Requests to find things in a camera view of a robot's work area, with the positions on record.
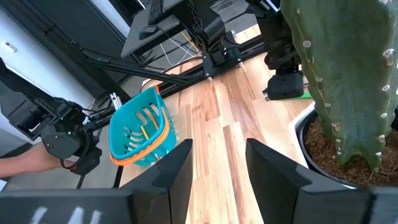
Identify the black keyboard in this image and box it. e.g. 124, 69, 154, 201
147, 0, 165, 26

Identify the green cactus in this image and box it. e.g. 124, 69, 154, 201
279, 0, 398, 172

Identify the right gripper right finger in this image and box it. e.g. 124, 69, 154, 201
245, 138, 398, 224

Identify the black computer mouse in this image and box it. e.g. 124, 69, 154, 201
139, 24, 159, 40

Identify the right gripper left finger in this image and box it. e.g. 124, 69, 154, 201
0, 139, 194, 224

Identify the black metal table frame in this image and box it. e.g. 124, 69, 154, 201
71, 30, 268, 103

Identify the green basket with orange rim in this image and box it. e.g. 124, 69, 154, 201
108, 85, 178, 167

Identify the grey desk top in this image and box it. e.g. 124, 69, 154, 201
121, 0, 187, 58

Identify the silver metal bracket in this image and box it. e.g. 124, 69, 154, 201
110, 92, 122, 110

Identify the orange cable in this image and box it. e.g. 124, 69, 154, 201
180, 30, 200, 52

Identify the person's forearm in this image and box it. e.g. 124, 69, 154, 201
0, 144, 74, 180

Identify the white hexagonal plant pot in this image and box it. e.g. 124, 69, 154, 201
287, 102, 398, 190

